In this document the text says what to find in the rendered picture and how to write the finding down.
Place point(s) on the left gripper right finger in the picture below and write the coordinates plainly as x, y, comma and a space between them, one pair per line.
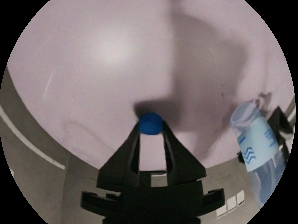
186, 165

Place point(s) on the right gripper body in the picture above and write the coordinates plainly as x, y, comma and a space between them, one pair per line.
278, 137

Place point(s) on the clear plastic water bottle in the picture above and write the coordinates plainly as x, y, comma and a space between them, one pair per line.
260, 150

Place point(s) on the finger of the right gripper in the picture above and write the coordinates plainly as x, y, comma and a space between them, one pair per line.
288, 131
241, 159

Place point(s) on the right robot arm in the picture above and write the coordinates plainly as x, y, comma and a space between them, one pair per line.
285, 152

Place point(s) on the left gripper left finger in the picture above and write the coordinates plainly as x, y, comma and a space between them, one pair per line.
116, 169

